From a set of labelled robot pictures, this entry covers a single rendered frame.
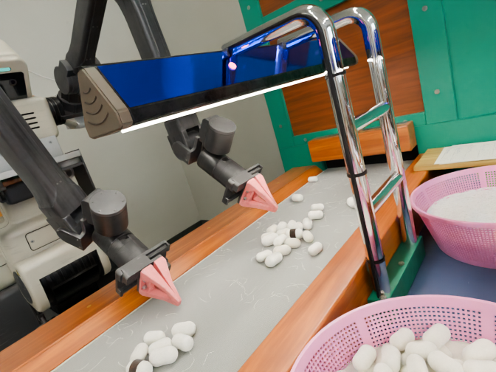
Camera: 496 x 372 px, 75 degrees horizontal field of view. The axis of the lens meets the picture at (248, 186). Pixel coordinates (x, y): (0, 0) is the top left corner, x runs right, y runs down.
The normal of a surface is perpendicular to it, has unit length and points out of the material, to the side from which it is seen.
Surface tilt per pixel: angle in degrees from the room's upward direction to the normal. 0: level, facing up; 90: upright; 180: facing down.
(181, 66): 58
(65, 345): 45
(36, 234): 98
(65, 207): 93
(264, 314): 0
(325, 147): 90
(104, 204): 39
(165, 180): 90
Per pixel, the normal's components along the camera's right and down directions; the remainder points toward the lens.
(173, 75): 0.47, -0.54
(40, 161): 0.86, -0.08
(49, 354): 0.32, -0.69
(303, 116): -0.62, 0.37
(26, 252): 0.76, 0.08
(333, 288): -0.29, -0.93
